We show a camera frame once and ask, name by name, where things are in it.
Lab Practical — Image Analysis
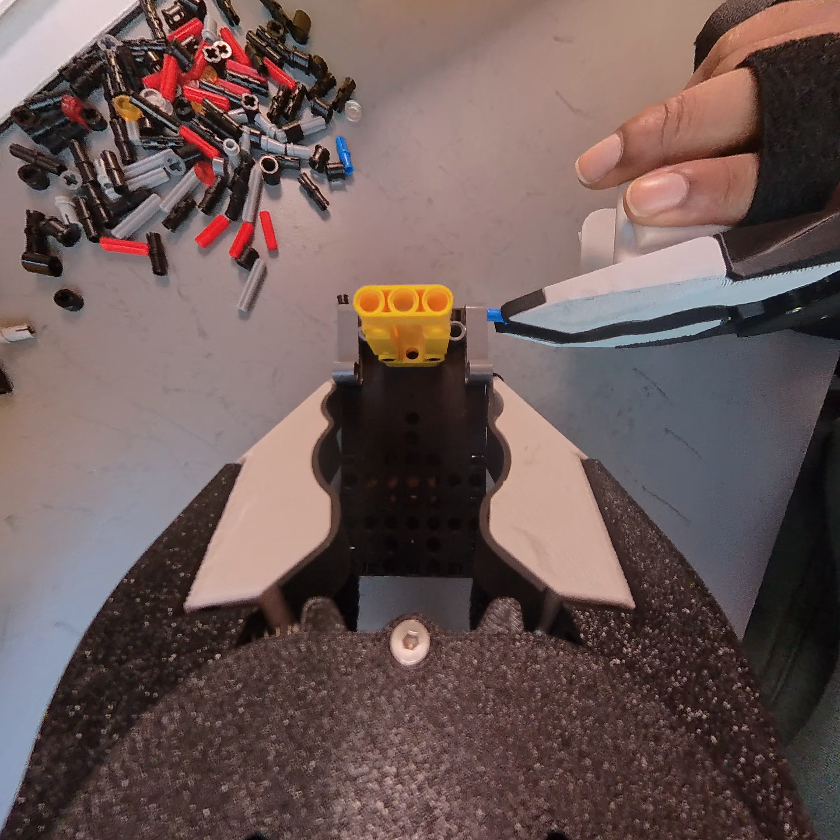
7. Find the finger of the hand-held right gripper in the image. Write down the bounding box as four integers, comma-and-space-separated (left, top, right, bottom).
558, 313, 742, 351
494, 201, 739, 345

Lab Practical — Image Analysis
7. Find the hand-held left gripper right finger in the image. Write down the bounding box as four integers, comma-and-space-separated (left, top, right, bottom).
481, 378, 637, 613

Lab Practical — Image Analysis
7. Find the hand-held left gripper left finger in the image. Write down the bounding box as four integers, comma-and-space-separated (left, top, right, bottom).
184, 378, 347, 615

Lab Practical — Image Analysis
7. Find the black lego model yellow beam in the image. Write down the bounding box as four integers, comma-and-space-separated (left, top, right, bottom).
331, 283, 500, 578

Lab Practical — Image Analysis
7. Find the pile of loose lego pieces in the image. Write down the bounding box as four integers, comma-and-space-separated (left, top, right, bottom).
0, 0, 358, 345

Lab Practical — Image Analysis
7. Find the person's right hand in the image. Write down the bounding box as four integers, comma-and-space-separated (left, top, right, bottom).
575, 0, 840, 228

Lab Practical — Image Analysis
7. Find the white stand base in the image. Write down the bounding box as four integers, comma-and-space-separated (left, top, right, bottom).
0, 0, 145, 93

